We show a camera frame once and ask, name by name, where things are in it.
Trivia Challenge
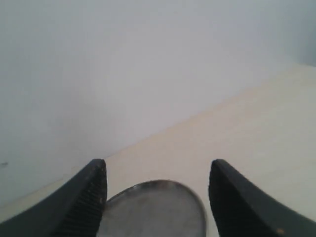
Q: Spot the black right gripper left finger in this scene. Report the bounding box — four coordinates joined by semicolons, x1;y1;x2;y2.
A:
0;159;107;237

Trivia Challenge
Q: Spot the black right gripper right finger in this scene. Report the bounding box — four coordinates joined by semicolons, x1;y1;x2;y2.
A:
208;159;316;237

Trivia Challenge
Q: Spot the round stainless steel plate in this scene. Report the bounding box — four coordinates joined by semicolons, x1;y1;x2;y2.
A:
97;180;207;237

